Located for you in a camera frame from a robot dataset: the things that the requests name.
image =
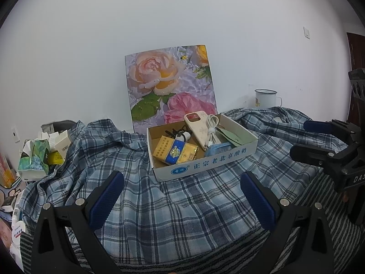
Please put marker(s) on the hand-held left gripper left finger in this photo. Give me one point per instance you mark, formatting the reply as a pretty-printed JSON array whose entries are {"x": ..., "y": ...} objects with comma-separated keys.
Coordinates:
[{"x": 107, "y": 199}]

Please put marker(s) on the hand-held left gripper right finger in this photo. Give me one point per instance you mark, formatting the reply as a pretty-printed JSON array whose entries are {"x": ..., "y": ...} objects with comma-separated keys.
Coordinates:
[{"x": 256, "y": 202}]

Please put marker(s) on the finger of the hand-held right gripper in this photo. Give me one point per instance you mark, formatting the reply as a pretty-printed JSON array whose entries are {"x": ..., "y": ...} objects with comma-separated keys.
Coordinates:
[
  {"x": 305, "y": 151},
  {"x": 313, "y": 126}
]

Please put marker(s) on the blue tissue packet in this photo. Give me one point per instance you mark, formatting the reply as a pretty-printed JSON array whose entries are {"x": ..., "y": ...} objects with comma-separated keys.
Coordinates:
[{"x": 221, "y": 148}]

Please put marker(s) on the green paper card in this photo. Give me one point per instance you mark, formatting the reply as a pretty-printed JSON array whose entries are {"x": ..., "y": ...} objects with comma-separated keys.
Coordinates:
[{"x": 236, "y": 138}]

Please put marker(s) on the cardboard box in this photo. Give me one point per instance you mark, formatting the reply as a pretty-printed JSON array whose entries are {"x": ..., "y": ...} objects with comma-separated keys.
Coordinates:
[{"x": 199, "y": 167}]

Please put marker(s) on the blue and gold packet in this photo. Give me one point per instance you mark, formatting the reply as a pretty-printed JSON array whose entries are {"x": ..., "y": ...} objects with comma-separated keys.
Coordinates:
[{"x": 174, "y": 151}]

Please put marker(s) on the beige phone case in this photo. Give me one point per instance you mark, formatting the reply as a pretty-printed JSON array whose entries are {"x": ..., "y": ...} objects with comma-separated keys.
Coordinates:
[{"x": 198, "y": 131}]

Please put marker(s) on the person's right hand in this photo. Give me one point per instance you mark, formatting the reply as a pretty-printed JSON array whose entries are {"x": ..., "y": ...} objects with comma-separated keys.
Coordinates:
[{"x": 346, "y": 197}]

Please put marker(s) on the blue plaid cloth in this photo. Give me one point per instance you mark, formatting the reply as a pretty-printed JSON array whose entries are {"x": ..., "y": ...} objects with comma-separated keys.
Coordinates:
[{"x": 156, "y": 214}]

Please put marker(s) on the white enamel mug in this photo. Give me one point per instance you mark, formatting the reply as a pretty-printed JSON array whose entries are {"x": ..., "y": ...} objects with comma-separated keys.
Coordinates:
[{"x": 263, "y": 100}]

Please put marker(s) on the small yellow box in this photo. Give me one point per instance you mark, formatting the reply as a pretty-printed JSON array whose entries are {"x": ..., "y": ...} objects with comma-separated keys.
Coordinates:
[{"x": 55, "y": 157}]

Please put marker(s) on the small beige carton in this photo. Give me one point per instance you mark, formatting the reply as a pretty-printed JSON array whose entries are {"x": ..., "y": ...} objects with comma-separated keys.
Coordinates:
[{"x": 62, "y": 144}]

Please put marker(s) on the green tissue box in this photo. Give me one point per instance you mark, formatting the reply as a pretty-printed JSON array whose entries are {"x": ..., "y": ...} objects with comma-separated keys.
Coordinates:
[{"x": 34, "y": 159}]

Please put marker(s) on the white crumpled paper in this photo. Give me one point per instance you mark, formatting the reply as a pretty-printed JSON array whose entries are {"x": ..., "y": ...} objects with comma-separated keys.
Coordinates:
[{"x": 47, "y": 141}]

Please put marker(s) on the grey bag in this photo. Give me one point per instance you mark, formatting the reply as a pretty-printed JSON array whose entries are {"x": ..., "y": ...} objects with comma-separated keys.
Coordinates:
[{"x": 60, "y": 125}]

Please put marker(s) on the white plastic bottle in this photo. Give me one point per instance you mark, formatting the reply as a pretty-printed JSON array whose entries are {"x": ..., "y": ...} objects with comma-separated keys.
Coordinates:
[{"x": 18, "y": 231}]

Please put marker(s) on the cartoon printed box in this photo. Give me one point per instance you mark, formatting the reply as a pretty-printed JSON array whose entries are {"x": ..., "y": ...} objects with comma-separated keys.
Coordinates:
[{"x": 7, "y": 197}]

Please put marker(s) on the orange packet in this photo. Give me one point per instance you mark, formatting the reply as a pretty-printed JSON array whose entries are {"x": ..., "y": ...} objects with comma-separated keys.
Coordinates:
[{"x": 7, "y": 174}]

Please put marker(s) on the floral picture board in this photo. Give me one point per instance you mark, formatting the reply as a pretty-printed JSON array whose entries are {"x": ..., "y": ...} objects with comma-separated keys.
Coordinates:
[{"x": 154, "y": 68}]

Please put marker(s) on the white wall switch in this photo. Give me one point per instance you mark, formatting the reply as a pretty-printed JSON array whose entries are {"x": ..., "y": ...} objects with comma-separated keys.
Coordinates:
[{"x": 306, "y": 32}]

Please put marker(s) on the white wall outlet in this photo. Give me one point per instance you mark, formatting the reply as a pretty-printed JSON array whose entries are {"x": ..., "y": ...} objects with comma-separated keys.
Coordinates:
[{"x": 14, "y": 134}]

